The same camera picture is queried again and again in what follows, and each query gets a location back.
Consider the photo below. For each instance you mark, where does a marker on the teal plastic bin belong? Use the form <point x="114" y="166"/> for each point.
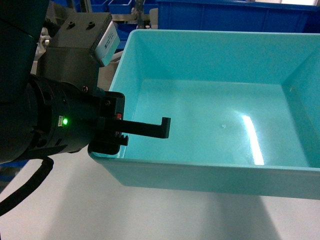
<point x="244" y="110"/>

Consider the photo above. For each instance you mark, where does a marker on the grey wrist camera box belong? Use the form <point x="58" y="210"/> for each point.
<point x="85" y="43"/>

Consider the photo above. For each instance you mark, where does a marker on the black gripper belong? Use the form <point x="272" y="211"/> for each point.
<point x="69" y="119"/>

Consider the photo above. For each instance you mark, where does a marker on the blue bin upper right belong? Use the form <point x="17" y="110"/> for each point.
<point x="233" y="16"/>

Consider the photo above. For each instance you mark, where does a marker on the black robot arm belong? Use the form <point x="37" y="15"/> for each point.
<point x="21" y="22"/>

